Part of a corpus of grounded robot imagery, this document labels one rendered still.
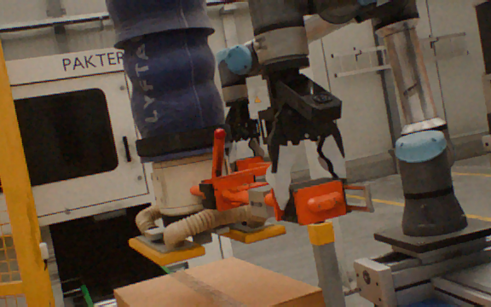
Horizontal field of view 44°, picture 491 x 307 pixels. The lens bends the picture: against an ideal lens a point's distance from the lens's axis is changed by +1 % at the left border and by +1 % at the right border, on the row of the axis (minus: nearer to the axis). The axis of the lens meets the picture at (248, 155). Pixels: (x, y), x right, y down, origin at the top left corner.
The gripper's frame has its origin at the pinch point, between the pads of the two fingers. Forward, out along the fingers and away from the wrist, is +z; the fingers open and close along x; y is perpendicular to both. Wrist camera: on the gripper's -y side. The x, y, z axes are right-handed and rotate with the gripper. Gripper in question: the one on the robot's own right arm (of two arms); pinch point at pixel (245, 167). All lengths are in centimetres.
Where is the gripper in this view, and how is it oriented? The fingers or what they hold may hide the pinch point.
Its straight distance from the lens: 179.9
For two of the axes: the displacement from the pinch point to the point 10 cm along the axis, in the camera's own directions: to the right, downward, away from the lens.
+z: 1.8, 9.8, 0.5
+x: 9.1, -1.8, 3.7
